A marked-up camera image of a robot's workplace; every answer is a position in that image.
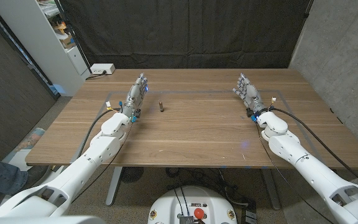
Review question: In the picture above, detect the cardboard box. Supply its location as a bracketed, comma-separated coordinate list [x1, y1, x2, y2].
[60, 33, 76, 50]

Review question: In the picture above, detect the white power strip box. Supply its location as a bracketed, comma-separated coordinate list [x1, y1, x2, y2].
[90, 63, 116, 75]

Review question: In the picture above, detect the white shelf cabinet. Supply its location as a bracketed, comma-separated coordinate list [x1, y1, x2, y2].
[0, 0, 92, 97]

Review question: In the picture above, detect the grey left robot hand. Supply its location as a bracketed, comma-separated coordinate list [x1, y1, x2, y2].
[119, 72, 149, 123]

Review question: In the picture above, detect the round black floor disc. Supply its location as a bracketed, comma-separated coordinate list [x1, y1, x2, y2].
[119, 167, 145, 184]

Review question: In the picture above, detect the tangled black floor cable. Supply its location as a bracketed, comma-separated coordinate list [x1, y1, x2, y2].
[165, 167, 248, 206]

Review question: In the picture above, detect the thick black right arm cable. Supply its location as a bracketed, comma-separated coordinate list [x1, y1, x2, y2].
[269, 106, 358, 190]

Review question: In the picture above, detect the white table leg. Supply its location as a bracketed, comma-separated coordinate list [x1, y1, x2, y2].
[261, 168, 282, 211]
[105, 166, 124, 207]

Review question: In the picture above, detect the colourful floor mat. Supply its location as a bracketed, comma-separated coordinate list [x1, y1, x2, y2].
[12, 126, 46, 153]

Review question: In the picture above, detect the black power brick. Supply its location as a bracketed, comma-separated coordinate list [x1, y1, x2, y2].
[240, 198, 258, 224]

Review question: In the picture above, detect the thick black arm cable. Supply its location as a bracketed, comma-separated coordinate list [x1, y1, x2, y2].
[77, 107, 122, 159]
[269, 106, 358, 190]

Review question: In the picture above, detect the black backdrop curtain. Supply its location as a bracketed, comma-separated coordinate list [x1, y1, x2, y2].
[56, 0, 315, 70]

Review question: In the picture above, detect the yellow toy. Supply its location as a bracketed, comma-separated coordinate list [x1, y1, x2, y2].
[53, 21, 68, 34]

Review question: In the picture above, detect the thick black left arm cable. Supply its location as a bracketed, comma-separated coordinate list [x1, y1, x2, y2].
[77, 107, 122, 159]

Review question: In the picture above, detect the white robot torso edge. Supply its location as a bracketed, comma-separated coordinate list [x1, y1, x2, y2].
[0, 215, 107, 224]

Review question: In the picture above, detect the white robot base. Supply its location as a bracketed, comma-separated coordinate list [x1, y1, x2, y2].
[147, 185, 238, 224]

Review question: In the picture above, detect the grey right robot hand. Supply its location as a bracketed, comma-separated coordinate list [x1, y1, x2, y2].
[232, 72, 269, 121]

